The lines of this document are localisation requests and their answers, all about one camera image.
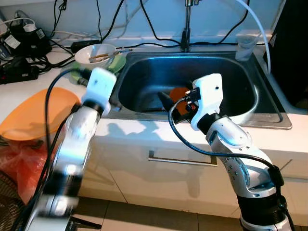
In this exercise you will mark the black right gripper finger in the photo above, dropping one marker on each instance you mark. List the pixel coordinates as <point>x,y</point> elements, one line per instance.
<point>168,107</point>

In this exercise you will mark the orange plastic bowl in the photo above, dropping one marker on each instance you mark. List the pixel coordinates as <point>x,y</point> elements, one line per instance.
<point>180,94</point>

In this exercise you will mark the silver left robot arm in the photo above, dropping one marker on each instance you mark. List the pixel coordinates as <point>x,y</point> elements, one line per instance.
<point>72,144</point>

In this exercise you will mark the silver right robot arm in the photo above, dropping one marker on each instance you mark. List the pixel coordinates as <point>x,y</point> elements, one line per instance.
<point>236,144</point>

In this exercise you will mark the green plate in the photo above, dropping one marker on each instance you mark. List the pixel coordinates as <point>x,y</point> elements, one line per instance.
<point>120,65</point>

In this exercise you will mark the stainless steel sink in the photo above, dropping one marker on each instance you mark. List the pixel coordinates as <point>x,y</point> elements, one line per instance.
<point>231,82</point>

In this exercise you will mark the brown wooden chopstick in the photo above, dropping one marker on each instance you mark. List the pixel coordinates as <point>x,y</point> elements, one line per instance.
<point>108,54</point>

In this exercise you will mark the white bowl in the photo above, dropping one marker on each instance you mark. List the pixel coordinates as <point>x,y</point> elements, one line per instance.
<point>86,60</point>

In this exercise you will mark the small black power strip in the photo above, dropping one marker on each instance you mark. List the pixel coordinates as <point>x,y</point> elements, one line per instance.
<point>79,45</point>

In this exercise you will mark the chrome faucet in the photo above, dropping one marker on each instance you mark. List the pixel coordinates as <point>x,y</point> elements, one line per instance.
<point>185,29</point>

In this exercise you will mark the clear glass cup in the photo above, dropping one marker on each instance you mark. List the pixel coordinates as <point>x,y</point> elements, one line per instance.
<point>245,48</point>

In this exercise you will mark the orange plastic plate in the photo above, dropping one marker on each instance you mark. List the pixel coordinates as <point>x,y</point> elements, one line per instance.
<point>33,115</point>

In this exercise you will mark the white sink cabinet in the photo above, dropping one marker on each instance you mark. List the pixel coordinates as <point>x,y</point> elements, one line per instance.
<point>144,187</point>

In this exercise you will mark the long black power strip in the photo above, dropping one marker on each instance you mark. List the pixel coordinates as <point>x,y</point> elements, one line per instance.
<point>17,73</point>

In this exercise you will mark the black power adapter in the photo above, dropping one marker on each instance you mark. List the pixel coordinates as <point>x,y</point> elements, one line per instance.
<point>29,41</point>

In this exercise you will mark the red plastic bag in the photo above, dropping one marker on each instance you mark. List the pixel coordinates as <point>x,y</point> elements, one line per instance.
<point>24,163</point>

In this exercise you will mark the black metal stand leg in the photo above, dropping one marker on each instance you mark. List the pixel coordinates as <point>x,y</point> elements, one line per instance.
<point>86,222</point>

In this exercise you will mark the dark wicker basket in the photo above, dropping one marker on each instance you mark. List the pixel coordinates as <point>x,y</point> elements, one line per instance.
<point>9,202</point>

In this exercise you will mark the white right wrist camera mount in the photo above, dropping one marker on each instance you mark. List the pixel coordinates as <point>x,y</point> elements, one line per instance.
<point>207,96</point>

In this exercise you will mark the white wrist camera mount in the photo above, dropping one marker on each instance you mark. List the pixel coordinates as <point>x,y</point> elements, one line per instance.
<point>207,96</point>
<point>98,86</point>

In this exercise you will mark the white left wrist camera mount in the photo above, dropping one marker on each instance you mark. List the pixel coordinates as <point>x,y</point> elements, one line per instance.
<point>98,86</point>

